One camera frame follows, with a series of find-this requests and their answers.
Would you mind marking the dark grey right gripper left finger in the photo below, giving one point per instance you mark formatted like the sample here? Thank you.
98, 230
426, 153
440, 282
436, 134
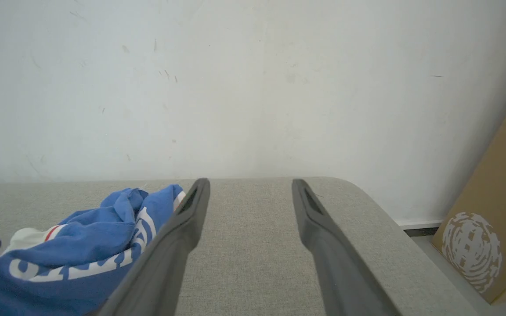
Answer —
165, 259

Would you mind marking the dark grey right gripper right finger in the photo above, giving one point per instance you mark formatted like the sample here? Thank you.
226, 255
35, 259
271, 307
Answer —
336, 267

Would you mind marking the blue and white shirt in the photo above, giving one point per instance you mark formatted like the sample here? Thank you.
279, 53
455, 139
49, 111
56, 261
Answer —
77, 259

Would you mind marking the brown cardboard box white print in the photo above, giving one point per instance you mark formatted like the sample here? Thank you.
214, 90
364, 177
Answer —
494, 210

